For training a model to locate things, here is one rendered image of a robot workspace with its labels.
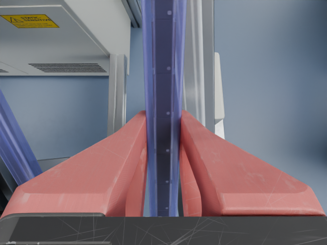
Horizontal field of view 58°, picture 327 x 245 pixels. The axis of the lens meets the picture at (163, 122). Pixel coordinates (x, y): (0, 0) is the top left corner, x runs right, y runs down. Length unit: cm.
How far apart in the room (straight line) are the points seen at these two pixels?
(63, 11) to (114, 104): 29
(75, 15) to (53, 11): 4
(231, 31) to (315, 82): 35
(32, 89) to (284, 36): 96
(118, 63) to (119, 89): 7
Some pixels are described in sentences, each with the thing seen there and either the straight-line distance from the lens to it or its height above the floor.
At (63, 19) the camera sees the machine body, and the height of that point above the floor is 54.
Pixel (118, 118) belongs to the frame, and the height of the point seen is 32.
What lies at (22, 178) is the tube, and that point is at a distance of 21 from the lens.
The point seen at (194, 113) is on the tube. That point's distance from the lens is 16.
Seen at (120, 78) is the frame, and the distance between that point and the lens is 79.
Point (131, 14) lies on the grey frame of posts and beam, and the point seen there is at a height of 12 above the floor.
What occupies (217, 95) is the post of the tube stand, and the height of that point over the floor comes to 81.
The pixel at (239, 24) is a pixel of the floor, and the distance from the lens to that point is 117.
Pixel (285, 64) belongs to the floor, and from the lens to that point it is 116.
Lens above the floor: 107
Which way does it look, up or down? 84 degrees down
